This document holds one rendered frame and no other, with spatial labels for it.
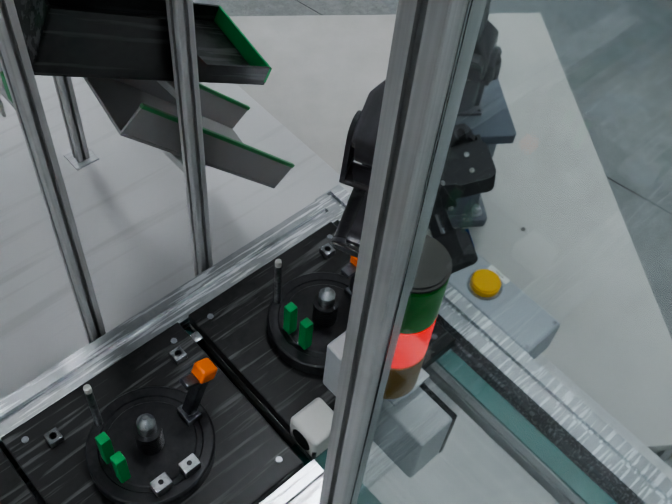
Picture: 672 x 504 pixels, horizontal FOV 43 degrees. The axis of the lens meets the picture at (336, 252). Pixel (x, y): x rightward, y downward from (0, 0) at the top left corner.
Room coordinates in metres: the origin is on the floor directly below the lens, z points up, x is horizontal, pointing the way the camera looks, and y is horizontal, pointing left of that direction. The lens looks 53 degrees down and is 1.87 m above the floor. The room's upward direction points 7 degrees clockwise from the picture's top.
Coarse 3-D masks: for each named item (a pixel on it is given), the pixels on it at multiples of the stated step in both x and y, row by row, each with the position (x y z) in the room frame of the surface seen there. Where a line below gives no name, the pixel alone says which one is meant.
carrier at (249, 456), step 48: (96, 384) 0.44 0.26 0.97; (144, 384) 0.45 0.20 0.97; (96, 432) 0.38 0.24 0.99; (144, 432) 0.36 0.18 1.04; (192, 432) 0.39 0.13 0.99; (240, 432) 0.41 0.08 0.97; (48, 480) 0.32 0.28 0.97; (96, 480) 0.32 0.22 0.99; (144, 480) 0.33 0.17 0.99; (192, 480) 0.34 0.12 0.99; (240, 480) 0.35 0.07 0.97
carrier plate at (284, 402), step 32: (288, 256) 0.66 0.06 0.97; (320, 256) 0.67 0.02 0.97; (256, 288) 0.60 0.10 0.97; (192, 320) 0.55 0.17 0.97; (224, 320) 0.55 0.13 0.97; (256, 320) 0.56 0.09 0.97; (224, 352) 0.51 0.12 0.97; (256, 352) 0.51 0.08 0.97; (256, 384) 0.47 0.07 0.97; (288, 384) 0.47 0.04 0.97; (320, 384) 0.48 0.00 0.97; (288, 416) 0.43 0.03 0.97
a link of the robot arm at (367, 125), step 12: (384, 84) 0.59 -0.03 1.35; (372, 96) 0.58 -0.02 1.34; (372, 108) 0.57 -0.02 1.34; (360, 120) 0.56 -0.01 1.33; (372, 120) 0.56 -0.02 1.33; (360, 132) 0.55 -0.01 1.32; (372, 132) 0.55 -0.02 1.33; (360, 144) 0.54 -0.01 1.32; (372, 144) 0.54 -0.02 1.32; (360, 156) 0.54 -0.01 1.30; (372, 156) 0.54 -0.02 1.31
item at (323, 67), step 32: (256, 32) 1.24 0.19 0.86; (288, 32) 1.25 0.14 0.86; (320, 32) 1.26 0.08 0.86; (352, 32) 1.28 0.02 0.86; (384, 32) 1.29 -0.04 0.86; (288, 64) 1.17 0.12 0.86; (320, 64) 1.18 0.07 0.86; (352, 64) 1.19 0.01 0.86; (384, 64) 1.20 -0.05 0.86; (256, 96) 1.07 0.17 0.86; (288, 96) 1.08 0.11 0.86; (320, 96) 1.09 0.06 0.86; (352, 96) 1.10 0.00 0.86; (288, 128) 1.01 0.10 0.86; (320, 128) 1.02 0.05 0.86
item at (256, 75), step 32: (32, 0) 0.63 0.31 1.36; (64, 0) 0.74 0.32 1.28; (96, 0) 0.76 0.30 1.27; (128, 0) 0.78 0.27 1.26; (160, 0) 0.80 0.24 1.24; (32, 32) 0.62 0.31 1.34; (64, 32) 0.62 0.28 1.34; (96, 32) 0.63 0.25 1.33; (128, 32) 0.65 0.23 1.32; (160, 32) 0.67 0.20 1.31; (224, 32) 0.82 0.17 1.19; (32, 64) 0.60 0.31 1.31; (64, 64) 0.61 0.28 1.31; (96, 64) 0.63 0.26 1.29; (128, 64) 0.65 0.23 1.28; (160, 64) 0.67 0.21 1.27; (224, 64) 0.72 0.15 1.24; (256, 64) 0.77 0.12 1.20
